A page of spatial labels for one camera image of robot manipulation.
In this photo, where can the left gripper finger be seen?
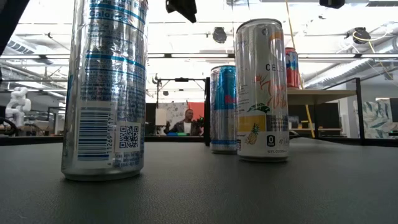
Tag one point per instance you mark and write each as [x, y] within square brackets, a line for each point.
[183, 7]

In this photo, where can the red Fanta can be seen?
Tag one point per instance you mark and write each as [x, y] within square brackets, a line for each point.
[292, 71]

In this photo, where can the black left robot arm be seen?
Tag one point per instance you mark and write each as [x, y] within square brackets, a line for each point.
[11, 18]

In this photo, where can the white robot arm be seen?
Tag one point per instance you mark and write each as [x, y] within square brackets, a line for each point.
[18, 104]

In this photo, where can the wooden shelf with black legs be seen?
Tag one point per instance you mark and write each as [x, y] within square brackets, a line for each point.
[317, 96]

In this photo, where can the orange red panel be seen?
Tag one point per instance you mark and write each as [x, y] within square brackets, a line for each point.
[196, 107]

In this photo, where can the blue silver Red Bull can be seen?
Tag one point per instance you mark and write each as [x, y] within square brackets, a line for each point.
[224, 109]

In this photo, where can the white board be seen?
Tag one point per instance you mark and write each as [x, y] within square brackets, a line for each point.
[160, 116]

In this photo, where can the silver white Celsius can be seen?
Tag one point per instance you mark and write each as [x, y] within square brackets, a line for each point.
[261, 93]

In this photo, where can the person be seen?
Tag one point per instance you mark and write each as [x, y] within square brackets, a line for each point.
[186, 124]

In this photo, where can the leaf pattern panel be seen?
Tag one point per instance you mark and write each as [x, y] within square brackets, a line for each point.
[377, 119]

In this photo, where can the silver ventilation duct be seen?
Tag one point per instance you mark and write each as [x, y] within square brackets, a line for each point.
[342, 73]

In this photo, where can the black gantry frame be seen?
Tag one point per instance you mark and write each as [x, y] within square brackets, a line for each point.
[182, 79]

